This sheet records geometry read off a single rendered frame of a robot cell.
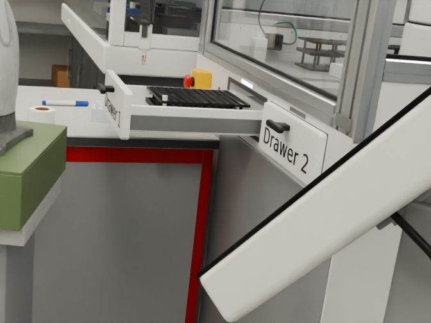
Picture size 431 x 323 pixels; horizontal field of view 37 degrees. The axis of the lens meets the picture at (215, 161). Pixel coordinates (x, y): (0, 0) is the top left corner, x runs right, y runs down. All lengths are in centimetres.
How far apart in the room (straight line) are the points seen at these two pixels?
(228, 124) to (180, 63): 94
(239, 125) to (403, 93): 48
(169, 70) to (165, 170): 73
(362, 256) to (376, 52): 39
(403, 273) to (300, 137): 71
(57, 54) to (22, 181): 472
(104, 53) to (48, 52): 340
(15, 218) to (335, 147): 58
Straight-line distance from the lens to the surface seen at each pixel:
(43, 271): 186
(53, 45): 578
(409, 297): 67
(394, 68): 120
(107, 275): 188
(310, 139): 129
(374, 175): 45
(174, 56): 244
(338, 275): 129
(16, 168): 111
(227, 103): 158
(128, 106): 146
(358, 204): 46
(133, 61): 241
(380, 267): 133
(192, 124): 152
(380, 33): 118
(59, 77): 538
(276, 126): 135
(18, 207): 111
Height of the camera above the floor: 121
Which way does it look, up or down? 16 degrees down
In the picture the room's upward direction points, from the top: 7 degrees clockwise
